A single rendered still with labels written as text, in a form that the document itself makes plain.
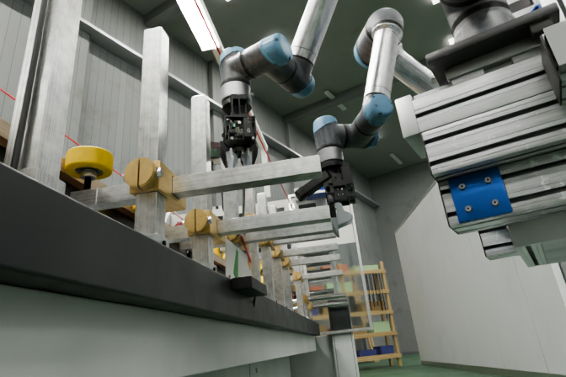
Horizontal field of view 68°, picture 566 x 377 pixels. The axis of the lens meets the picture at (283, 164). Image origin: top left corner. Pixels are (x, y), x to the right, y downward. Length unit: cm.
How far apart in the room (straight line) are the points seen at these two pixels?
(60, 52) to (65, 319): 28
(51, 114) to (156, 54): 37
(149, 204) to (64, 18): 29
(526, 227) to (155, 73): 74
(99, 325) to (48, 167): 20
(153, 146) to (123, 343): 30
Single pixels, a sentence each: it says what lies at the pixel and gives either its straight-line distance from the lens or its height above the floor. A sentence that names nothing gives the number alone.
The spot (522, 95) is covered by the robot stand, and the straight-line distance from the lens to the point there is 85.
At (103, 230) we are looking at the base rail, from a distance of 49.
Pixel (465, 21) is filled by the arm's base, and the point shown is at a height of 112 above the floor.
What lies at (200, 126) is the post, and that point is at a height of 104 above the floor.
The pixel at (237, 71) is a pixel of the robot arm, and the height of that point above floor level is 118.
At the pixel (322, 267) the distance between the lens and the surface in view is 342.
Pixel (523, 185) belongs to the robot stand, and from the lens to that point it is 84.
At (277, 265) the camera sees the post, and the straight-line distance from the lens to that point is 188.
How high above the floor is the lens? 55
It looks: 24 degrees up
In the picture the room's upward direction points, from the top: 6 degrees counter-clockwise
